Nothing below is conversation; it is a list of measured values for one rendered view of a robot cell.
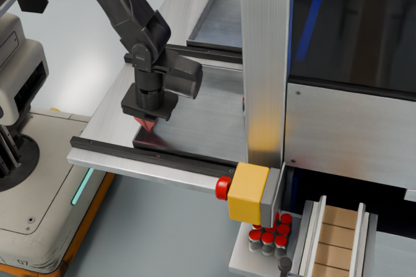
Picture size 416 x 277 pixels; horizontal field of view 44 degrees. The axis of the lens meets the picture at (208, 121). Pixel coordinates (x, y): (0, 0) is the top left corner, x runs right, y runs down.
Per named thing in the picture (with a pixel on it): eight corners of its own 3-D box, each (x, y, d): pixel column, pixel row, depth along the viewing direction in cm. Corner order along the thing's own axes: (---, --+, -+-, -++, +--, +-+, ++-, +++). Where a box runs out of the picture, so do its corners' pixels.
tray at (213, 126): (317, 93, 116) (319, 81, 114) (295, 184, 100) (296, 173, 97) (176, 72, 125) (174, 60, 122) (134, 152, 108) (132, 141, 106)
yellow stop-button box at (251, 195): (280, 194, 89) (281, 168, 84) (270, 229, 84) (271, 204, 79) (238, 185, 91) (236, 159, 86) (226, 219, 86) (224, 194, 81)
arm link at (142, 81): (140, 44, 97) (128, 63, 93) (175, 54, 96) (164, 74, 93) (141, 70, 102) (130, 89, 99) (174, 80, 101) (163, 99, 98)
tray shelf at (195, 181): (340, 2, 142) (340, -3, 141) (290, 211, 98) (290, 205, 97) (177, -15, 155) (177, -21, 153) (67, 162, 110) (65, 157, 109)
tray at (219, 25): (338, 7, 138) (340, -5, 135) (323, 70, 121) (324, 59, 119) (216, -6, 147) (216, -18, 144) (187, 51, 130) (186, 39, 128)
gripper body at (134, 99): (168, 123, 102) (168, 99, 97) (120, 109, 104) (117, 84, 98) (178, 101, 106) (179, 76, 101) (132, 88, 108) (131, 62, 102)
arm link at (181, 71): (150, 15, 94) (131, 42, 88) (210, 31, 92) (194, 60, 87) (150, 64, 103) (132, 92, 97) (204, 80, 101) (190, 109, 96)
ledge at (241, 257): (319, 227, 95) (320, 221, 94) (307, 291, 87) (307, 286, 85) (246, 211, 99) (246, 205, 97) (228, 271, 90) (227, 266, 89)
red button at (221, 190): (241, 188, 88) (241, 174, 86) (235, 208, 86) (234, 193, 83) (220, 184, 89) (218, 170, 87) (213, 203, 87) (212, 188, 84)
